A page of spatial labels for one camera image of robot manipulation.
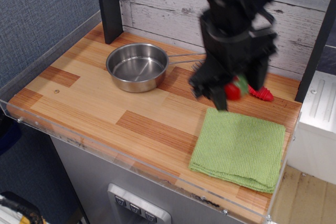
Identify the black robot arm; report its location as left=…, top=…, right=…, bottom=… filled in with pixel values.
left=188, top=0, right=277, bottom=111

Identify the dark right vertical post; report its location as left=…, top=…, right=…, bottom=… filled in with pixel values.
left=295, top=0, right=335, bottom=103

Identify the dark left vertical post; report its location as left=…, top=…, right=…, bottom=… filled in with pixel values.
left=99, top=0, right=123, bottom=44

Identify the silver cabinet with dispenser panel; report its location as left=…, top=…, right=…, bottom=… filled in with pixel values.
left=52, top=137, right=265, bottom=223

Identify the red toy tomato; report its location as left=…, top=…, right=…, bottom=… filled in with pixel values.
left=224, top=74, right=249, bottom=101

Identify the yellow object at corner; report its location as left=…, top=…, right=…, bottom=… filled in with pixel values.
left=19, top=216, right=30, bottom=224

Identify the fork with red handle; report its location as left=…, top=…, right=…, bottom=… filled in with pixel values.
left=191, top=61, right=275, bottom=102

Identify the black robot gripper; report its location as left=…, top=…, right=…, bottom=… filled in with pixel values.
left=189, top=15, right=277, bottom=111

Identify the small steel saucepan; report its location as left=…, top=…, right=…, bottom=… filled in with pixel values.
left=106, top=43, right=205, bottom=93

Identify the dark vertical post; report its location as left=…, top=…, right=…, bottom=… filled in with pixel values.
left=295, top=0, right=335, bottom=103
left=99, top=0, right=123, bottom=44

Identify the green folded cloth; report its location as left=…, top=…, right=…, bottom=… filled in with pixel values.
left=188, top=108, right=286, bottom=194

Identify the white ribbed appliance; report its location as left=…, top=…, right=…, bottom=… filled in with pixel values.
left=287, top=71, right=335, bottom=184

